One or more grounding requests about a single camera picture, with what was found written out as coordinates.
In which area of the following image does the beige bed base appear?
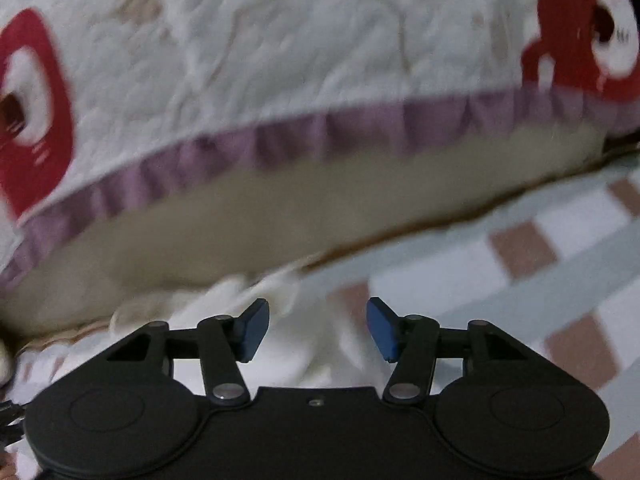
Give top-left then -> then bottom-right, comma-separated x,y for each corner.
0,120 -> 616,341

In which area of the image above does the white fleece jacket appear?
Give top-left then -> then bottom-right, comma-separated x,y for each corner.
107,267 -> 396,393

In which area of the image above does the white quilted bedspread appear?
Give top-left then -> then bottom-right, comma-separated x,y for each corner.
0,0 -> 640,291

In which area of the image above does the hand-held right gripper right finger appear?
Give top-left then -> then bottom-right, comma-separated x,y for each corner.
366,296 -> 528,404

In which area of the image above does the checkered rug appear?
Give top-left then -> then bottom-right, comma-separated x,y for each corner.
0,160 -> 640,480

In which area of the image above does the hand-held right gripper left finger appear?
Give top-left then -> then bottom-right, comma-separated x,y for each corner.
105,298 -> 271,406

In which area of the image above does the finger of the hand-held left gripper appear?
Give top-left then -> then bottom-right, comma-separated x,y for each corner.
0,399 -> 26,429

